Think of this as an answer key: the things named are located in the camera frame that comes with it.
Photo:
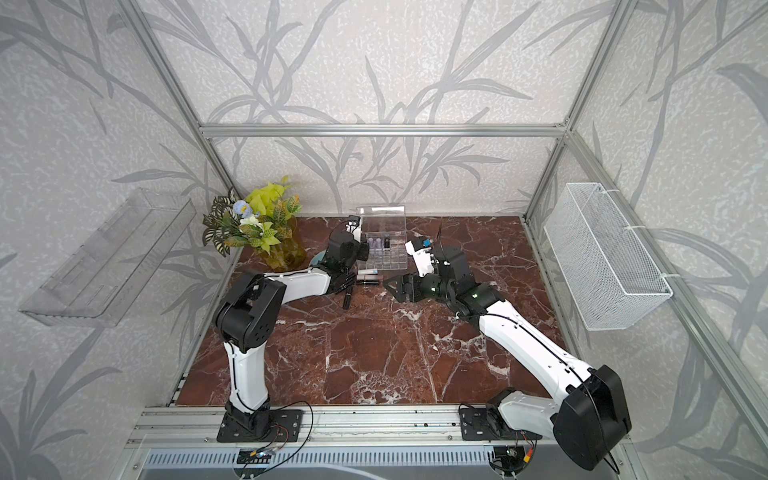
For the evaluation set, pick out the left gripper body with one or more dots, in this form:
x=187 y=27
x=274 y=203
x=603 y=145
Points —
x=360 y=253

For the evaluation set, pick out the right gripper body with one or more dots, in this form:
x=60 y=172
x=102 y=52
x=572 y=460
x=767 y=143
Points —
x=421 y=288

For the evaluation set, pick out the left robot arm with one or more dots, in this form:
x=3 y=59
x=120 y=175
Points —
x=248 y=314

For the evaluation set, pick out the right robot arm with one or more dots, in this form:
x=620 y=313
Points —
x=585 y=411

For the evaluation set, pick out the clear acrylic lipstick organizer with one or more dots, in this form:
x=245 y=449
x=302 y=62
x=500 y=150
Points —
x=384 y=222

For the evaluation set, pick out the teal dustpan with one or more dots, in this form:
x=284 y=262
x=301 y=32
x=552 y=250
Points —
x=318 y=259

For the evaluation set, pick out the artificial plant in vase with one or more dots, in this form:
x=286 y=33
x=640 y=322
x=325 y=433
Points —
x=265 y=220

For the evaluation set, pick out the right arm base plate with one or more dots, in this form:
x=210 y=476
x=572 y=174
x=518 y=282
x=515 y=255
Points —
x=485 y=423

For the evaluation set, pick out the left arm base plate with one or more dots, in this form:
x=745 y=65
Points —
x=264 y=425

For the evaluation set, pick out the white wire mesh basket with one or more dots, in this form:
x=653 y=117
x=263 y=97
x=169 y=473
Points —
x=611 y=276

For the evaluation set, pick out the aluminium front rail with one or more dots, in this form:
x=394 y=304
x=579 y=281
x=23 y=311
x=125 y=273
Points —
x=330 y=425

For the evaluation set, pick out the clear plastic wall shelf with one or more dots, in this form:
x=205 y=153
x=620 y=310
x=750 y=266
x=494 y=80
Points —
x=97 y=285

